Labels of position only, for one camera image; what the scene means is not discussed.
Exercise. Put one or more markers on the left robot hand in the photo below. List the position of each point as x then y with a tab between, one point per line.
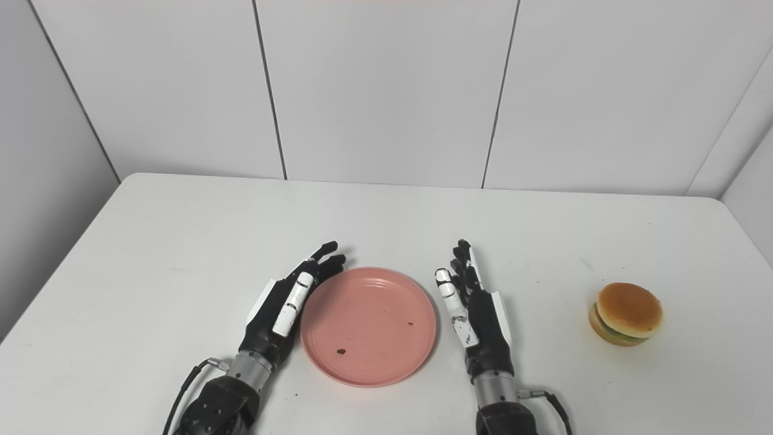
278	314

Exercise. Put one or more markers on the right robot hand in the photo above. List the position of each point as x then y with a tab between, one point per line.
480	320

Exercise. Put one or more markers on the toy hamburger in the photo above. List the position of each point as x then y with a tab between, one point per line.
626	313

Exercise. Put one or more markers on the pink plate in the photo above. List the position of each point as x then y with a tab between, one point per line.
368	326

